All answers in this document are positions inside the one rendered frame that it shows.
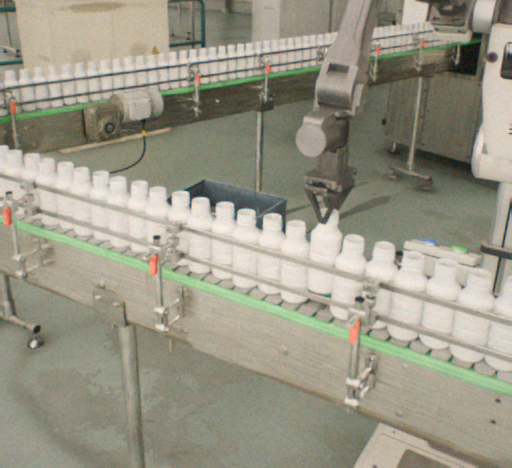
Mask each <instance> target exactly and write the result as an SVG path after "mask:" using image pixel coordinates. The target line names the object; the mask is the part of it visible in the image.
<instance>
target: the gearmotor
mask: <svg viewBox="0 0 512 468"><path fill-rule="evenodd" d="M84 109H85V122H86V133H87V138H88V142H89V143H90V144H93V143H94V142H95V141H97V143H100V142H106V141H111V140H116V139H120V138H122V137H121V124H122V123H126V122H132V121H138V120H141V123H143V141H144V150H143V154H142V156H141V157H140V159H139V160H138V161H137V162H136V163H134V164H133V165H131V166H128V167H125V168H122V169H119V170H115V171H111V172H110V173H115V172H119V171H122V170H125V169H128V168H131V167H133V166H135V165H136V164H137V163H139V162H140V161H141V159H142V158H143V156H144V154H145V149H146V142H145V135H146V134H145V123H146V120H145V119H148V118H153V117H158V116H161V115H162V112H163V109H164V101H163V97H162V95H161V93H159V92H158V91H157V90H156V89H154V88H151V89H145V90H138V91H137V90H135V91H127V92H122V93H118V94H113V95H112V96H110V98H109V100H108V102H104V103H98V104H92V105H88V106H86V107H84Z"/></svg>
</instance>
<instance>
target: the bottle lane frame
mask: <svg viewBox="0 0 512 468"><path fill-rule="evenodd" d="M17 226H18V234H19V240H20V247H21V253H22V254H27V253H29V252H31V251H33V250H35V245H34V238H36V239H39V242H40V250H38V251H36V252H35V253H34V254H31V255H29V256H27V259H26V262H25V265H26V270H28V269H30V268H32V267H35V266H36V265H38V264H37V260H36V253H38V254H41V257H42V266H41V265H40V266H39V267H38V268H37V269H35V270H32V271H31V272H29V275H28V277H27V278H26V279H25V281H24V282H26V283H29V284H31V285H35V286H38V287H40V289H43V290H45V291H48V292H50V293H53V294H55V295H59V296H61V297H64V298H66V299H69V300H71V301H74V302H76V303H79V304H83V305H85V306H88V307H90V308H93V309H94V305H93V295H92V290H93V289H94V288H95V287H96V286H99V287H102V288H105V289H108V290H111V291H114V292H116V293H119V294H120V297H121V298H122V300H123V301H124V308H125V321H126V322H129V324H130V323H132V325H134V326H138V327H140V328H143V329H145V330H148V331H150V332H153V333H155V334H157V332H156V331H155V325H156V323H157V315H156V314H155V313H154V309H155V307H156V295H155V277H154V276H152V275H151V274H150V265H149V261H146V262H143V261H142V260H139V259H137V256H136V257H129V256H126V255H124V252H123V253H117V252H114V251H112V249H105V248H101V247H99V245H97V246H95V245H92V244H89V243H88V241H87V242H83V241H80V240H76V238H70V237H67V236H65V233H63V235H61V233H58V232H55V231H54V230H55V229H54V230H48V229H45V228H43V226H42V227H39V226H36V225H33V223H31V224H29V223H26V222H23V221H22V220H17ZM14 254H15V252H14V245H13V239H12V231H11V225H8V226H6V225H5V223H4V218H3V215H2V214H0V273H3V274H5V275H8V276H10V277H14V278H16V279H18V277H17V276H16V275H15V273H16V270H17V266H16V262H14V261H13V256H14ZM163 265H164V264H163ZM163 265H162V268H163V290H164V305H165V306H167V307H168V306H169V305H170V304H172V303H173V302H174V301H176V300H177V298H176V292H175V287H176V286H177V287H180V288H182V296H183V300H182V301H179V302H178V303H177V304H179V305H182V306H183V317H180V318H179V319H178V320H177V321H176V322H174V323H173V324H172V325H171V326H170V329H171V330H170V332H169V333H168V334H167V335H166V336H165V337H166V338H169V339H171V340H174V341H176V342H179V343H181V344H184V345H187V346H189V347H193V348H195V349H198V350H200V351H203V352H205V353H208V354H210V356H213V357H215V358H218V359H220V360H224V361H226V362H229V363H232V364H234V365H237V366H239V367H242V368H244V369H247V370H249V371H253V372H255V373H258V374H260V375H263V376H265V377H268V378H270V379H273V381H275V382H279V383H282V384H284V385H287V386H289V387H292V388H294V389H297V390H299V391H302V392H304V393H308V394H310V395H313V396H315V397H318V398H320V399H323V400H325V402H328V403H331V404H334V405H337V406H339V407H342V408H344V409H345V405H344V404H345V398H346V395H347V387H346V382H347V379H348V372H349V362H350V350H351V343H350V340H349V334H350V331H349V330H347V329H345V328H342V327H339V325H335V324H333V320H334V318H333V319H332V320H331V321H329V322H326V321H323V320H320V319H317V318H316V317H315V316H316V314H317V313H316V314H314V315H313V316H307V315H304V314H301V313H298V309H299V308H298V309H296V310H295V311H292V310H289V309H286V308H283V307H282V304H283V303H281V304H279V305H273V304H270V303H267V302H265V298H266V297H267V296H266V297H265V298H263V299H258V298H255V297H252V296H249V293H251V292H248V293H247V294H242V293H239V292H236V291H234V288H235V287H234V288H232V289H227V288H224V287H221V286H218V284H220V283H221V282H220V283H217V284H215V285H214V284H211V283H208V282H205V281H204V279H205V278H204V279H202V280H199V279H196V278H193V277H191V276H190V275H191V274H192V273H191V274H189V275H183V274H180V273H177V272H176V269H177V268H176V269H174V271H171V270H168V268H164V267H163ZM370 334H371V331H370V332H369V333H368V334H367V335H363V334H361V337H360V347H359V358H358V368H357V377H359V378H361V376H362V374H363V372H364V371H365V370H366V369H367V368H368V367H367V366H366V363H367V354H368V353H370V354H373V355H376V356H377V357H376V366H375V369H373V368H372V369H371V370H370V371H369V373H372V375H374V384H373V388H369V389H368V390H367V392H366V393H365V394H364V396H363V397H362V400H361V402H362V403H363V405H362V407H361V408H359V409H358V410H353V412H354V413H358V414H360V415H363V416H365V417H368V418H370V419H373V421H375V422H378V423H382V424H384V425H387V426H389V427H392V428H394V429H397V430H399V431H402V432H405V433H408V434H410V435H413V437H415V438H418V439H420V440H423V441H426V442H429V443H432V444H434V445H437V446H439V447H442V448H444V449H448V450H450V451H453V453H455V454H458V455H460V456H463V457H465V458H469V459H471V460H474V461H476V462H479V463H482V464H484V465H488V466H490V467H491V468H512V384H509V383H506V382H503V380H500V379H497V374H496V373H494V375H493V376H492V377H490V376H487V375H484V374H481V373H477V372H474V367H473V366H472V367H471V368H470V369H465V368H462V367H459V366H455V365H452V359H451V358H450V359H449V360H448V361H443V360H440V359H437V358H433V357H431V356H430V354H431V352H430V351H429V352H428V353H427V354H426V355H424V354H421V353H418V352H415V351H411V350H409V348H410V344H408V345H407V347H406V348H402V347H400V346H399V345H396V344H393V343H390V342H389V339H391V338H388V339H386V340H385V341H383V340H380V339H377V338H374V337H371V336H370Z"/></svg>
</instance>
